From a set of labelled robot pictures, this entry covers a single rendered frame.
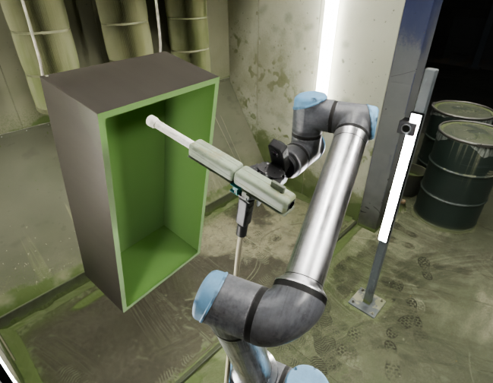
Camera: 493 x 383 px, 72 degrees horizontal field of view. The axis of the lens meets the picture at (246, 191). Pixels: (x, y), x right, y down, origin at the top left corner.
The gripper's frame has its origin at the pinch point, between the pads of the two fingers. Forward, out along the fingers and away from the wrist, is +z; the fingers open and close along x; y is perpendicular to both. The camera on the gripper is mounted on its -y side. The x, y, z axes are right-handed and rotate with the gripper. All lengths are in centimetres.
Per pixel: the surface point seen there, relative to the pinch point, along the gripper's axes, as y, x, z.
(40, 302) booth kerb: 176, 131, 20
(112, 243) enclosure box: 70, 61, 1
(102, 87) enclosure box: 7, 76, -13
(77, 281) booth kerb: 176, 128, -6
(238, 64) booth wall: 78, 171, -230
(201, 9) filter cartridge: 18, 167, -164
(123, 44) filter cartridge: 36, 174, -95
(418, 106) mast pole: 12, -14, -128
